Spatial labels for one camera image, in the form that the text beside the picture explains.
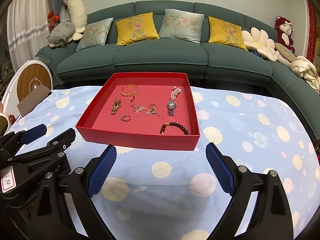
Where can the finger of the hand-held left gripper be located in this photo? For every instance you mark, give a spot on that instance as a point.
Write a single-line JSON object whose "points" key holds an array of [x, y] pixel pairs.
{"points": [[57, 140], [33, 133]]}

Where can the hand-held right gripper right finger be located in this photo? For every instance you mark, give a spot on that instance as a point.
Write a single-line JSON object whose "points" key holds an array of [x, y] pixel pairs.
{"points": [[220, 170]]}

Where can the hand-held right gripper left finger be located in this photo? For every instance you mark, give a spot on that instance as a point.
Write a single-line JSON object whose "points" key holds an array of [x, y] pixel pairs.
{"points": [[102, 170]]}

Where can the red jewelry tray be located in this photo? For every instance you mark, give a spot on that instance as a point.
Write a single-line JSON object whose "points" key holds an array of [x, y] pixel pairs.
{"points": [[142, 127]]}

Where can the gold wrist watch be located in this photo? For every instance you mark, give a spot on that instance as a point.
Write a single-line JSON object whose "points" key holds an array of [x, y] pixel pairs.
{"points": [[116, 106]]}

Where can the silver gold earrings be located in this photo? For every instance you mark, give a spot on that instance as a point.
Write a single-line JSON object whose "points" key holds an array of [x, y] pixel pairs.
{"points": [[152, 110]]}

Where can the silver wrist watch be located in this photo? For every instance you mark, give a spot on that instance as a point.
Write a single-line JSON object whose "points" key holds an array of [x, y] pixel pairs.
{"points": [[171, 106]]}

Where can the small red object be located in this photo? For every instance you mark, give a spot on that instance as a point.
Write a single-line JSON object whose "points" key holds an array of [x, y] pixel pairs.
{"points": [[11, 118]]}

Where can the brown paper pouch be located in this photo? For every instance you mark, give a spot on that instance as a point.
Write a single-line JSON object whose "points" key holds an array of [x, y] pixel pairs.
{"points": [[32, 102]]}

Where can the white rimmed oval object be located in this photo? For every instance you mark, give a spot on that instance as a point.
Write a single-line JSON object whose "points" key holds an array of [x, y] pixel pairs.
{"points": [[3, 125]]}

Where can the printed light blue blanket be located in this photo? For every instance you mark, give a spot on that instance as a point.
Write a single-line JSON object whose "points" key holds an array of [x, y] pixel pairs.
{"points": [[250, 142]]}

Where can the white exercise machine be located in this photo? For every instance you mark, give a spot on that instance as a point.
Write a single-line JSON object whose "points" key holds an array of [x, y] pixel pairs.
{"points": [[32, 77]]}

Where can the grey pig plush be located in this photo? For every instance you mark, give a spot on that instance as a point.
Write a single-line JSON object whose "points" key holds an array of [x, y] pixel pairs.
{"points": [[61, 33]]}

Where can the light blue embroidered cushion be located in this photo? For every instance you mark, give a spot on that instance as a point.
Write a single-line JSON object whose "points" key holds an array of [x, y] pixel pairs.
{"points": [[93, 35], [181, 26]]}

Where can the white sheer curtain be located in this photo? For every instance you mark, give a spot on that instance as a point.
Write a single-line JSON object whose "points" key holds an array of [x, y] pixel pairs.
{"points": [[27, 17]]}

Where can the red curtain bow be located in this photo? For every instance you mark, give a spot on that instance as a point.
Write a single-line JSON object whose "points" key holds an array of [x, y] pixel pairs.
{"points": [[53, 18]]}

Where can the blue patterned cloth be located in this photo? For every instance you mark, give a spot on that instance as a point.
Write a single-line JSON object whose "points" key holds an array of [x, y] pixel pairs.
{"points": [[256, 54]]}

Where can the teal sofa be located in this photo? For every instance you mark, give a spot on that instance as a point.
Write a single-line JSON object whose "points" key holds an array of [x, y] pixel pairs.
{"points": [[160, 57]]}

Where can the long white cow plush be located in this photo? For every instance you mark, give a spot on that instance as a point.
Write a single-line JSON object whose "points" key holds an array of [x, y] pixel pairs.
{"points": [[76, 10]]}

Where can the cream blanket bundle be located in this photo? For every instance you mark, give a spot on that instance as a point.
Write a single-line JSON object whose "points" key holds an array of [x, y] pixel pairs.
{"points": [[306, 72]]}

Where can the white flower cushion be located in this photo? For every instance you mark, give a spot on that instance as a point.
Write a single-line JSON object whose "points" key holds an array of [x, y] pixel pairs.
{"points": [[260, 42]]}

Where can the beige round cushion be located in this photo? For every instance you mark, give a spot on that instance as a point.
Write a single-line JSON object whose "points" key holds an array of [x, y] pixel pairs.
{"points": [[285, 51]]}

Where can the yellow embroidered cushion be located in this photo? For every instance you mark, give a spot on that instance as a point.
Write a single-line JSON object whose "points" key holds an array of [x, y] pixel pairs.
{"points": [[136, 28], [227, 33]]}

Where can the red monkey plush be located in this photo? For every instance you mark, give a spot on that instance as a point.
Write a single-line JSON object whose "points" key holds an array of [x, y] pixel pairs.
{"points": [[285, 33]]}

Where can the red wall hanging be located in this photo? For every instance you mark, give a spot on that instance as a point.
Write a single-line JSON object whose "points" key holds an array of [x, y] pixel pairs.
{"points": [[313, 35]]}

